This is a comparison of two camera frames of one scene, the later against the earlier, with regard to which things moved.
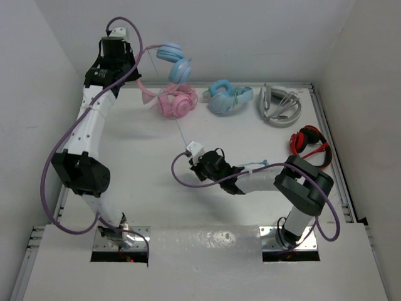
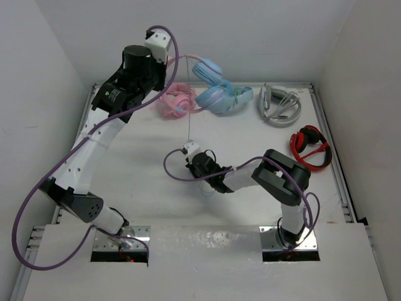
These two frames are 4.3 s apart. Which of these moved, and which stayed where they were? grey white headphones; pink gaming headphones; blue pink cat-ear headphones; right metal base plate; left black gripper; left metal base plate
Moved: left black gripper; blue pink cat-ear headphones
Stayed: left metal base plate; grey white headphones; right metal base plate; pink gaming headphones
